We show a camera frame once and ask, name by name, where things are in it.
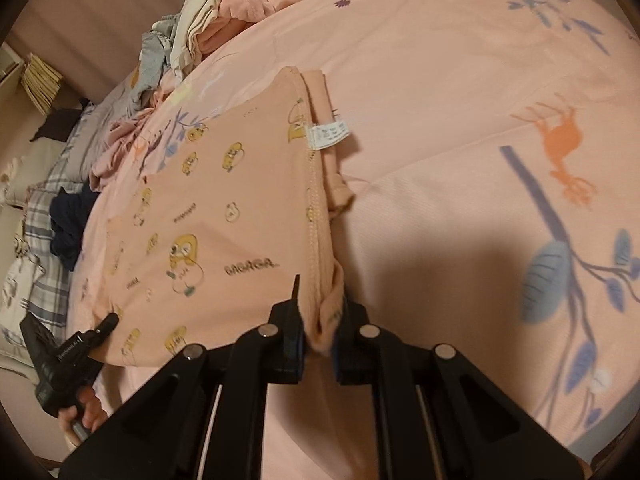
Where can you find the pale pink thin garment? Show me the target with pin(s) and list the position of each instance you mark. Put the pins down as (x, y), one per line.
(115, 152)

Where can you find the cream white garment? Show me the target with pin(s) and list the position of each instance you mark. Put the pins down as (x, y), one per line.
(192, 25)

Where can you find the yellow striped small curtain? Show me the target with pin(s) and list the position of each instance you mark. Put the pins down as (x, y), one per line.
(42, 82)

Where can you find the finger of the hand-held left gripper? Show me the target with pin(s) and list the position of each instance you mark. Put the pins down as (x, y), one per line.
(107, 324)

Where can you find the pink animal print blanket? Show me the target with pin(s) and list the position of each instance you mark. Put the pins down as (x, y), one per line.
(450, 135)

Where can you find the dark navy garment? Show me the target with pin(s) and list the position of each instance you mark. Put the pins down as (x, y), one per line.
(67, 230)

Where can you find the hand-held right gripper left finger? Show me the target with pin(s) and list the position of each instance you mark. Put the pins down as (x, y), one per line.
(295, 352)

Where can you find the grey plaid quilt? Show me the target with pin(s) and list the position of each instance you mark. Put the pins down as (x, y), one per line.
(42, 205)

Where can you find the grey garment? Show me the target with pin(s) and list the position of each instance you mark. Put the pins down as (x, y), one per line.
(150, 60)

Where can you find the crumpled pink garment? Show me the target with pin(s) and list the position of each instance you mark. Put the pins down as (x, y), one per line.
(235, 2)

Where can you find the black cloth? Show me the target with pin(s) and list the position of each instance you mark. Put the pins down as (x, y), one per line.
(55, 125)

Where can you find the person's left hand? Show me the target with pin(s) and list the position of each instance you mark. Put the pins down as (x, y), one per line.
(82, 410)

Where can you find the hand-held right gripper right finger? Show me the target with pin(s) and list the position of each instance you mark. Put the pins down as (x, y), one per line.
(340, 355)

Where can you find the beige headboard cushion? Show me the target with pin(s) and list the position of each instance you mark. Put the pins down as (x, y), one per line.
(27, 157)

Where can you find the peach cartoon print shirt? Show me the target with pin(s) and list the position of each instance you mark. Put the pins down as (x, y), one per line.
(225, 210)

